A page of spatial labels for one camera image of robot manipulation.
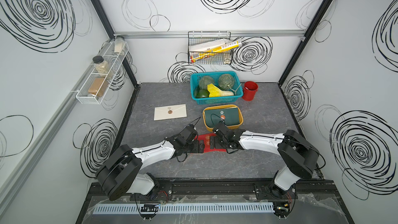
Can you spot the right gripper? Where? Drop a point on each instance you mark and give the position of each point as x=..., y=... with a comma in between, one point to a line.
x=211, y=142

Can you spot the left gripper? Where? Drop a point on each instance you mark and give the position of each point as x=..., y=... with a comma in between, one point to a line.
x=196, y=149

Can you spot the red envelope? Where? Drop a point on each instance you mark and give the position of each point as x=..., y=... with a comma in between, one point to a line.
x=206, y=138

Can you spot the dark green envelope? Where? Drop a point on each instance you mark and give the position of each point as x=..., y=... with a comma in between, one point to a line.
x=230, y=116

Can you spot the yellow storage box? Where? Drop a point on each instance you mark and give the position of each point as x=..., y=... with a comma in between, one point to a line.
x=224, y=106

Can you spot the white envelope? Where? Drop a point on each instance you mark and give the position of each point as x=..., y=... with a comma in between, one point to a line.
x=170, y=112

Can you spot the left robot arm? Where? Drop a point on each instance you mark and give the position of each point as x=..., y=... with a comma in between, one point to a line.
x=120, y=173

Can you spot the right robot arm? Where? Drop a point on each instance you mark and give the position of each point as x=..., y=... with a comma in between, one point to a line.
x=299, y=156

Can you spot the white wrap box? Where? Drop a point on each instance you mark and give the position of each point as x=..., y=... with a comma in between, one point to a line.
x=206, y=45

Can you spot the yellow foil roll box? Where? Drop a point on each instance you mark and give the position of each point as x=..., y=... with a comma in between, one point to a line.
x=213, y=50

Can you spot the yellow white cabbage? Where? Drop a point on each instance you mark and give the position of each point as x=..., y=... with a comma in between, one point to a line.
x=216, y=92

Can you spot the green pepper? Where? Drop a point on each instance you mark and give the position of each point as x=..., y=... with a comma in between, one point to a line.
x=202, y=93

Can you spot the right green melon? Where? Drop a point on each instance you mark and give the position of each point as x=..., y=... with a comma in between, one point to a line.
x=226, y=82

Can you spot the green melon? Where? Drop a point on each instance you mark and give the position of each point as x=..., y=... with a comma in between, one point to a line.
x=226, y=82
x=205, y=81

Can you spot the left green melon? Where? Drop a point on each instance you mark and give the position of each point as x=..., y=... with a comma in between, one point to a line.
x=205, y=81

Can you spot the red cup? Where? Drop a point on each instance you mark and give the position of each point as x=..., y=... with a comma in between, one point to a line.
x=250, y=89

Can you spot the brown block package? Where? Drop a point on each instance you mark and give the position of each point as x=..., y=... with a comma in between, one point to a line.
x=98, y=87

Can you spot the black lid spice jar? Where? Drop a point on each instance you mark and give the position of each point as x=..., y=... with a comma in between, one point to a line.
x=101, y=65

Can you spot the clear lid jar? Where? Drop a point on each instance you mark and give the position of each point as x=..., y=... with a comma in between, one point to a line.
x=119, y=44

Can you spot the white slotted cable duct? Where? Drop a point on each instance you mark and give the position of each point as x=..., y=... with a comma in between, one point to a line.
x=184, y=208

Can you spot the black wire wall basket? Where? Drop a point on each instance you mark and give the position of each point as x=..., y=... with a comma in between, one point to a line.
x=202, y=37

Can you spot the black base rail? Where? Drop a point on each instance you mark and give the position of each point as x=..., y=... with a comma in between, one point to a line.
x=170, y=188

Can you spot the white wire wall shelf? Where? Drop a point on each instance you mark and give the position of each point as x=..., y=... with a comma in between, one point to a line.
x=108, y=76

